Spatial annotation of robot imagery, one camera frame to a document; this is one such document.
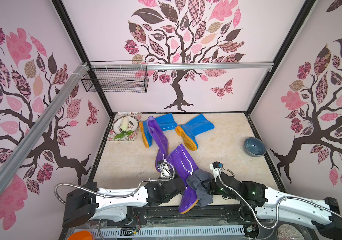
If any blue boot on right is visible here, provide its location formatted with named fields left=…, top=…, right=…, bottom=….
left=175, top=114, right=215, bottom=151

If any left aluminium rail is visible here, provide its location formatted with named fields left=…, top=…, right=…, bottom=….
left=0, top=63, right=89, bottom=195

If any floral square tray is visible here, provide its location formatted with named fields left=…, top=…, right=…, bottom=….
left=108, top=112, right=142, bottom=142

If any grey cloth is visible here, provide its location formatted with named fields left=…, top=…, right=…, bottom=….
left=186, top=169, right=214, bottom=207

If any white slotted cable duct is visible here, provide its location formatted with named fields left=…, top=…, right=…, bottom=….
left=88, top=225, right=245, bottom=240

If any aluminium rail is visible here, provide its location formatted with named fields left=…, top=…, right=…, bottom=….
left=91, top=62, right=274, bottom=71
left=0, top=63, right=89, bottom=195

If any black wire basket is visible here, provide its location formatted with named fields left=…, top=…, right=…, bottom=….
left=82, top=60, right=149, bottom=93

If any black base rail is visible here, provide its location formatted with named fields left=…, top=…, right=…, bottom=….
left=59, top=205, right=319, bottom=240

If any round wire fan guard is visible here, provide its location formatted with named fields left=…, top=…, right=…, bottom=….
left=277, top=224, right=305, bottom=240

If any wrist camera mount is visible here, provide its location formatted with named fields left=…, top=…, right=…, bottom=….
left=210, top=162, right=223, bottom=179
left=159, top=162, right=173, bottom=180

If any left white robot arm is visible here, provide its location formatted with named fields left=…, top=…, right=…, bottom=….
left=54, top=178, right=186, bottom=228

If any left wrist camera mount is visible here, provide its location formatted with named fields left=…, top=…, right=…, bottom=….
left=159, top=162, right=173, bottom=180

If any orange round object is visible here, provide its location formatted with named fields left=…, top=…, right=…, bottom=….
left=68, top=231, right=95, bottom=240

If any back aluminium rail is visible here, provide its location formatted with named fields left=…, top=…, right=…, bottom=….
left=91, top=62, right=274, bottom=71

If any grey-blue bowl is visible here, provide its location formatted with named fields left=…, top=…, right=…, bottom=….
left=244, top=137, right=267, bottom=157

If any white patterned plate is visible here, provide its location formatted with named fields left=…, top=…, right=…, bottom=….
left=112, top=116, right=139, bottom=135

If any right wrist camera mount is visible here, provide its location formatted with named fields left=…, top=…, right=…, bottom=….
left=210, top=162, right=223, bottom=179

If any purple boot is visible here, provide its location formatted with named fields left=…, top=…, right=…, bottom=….
left=166, top=144, right=198, bottom=215
left=147, top=116, right=169, bottom=172

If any blue boot on left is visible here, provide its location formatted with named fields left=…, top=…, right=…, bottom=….
left=139, top=114, right=178, bottom=148

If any blue boot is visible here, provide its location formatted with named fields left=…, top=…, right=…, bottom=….
left=175, top=114, right=215, bottom=151
left=139, top=114, right=178, bottom=148

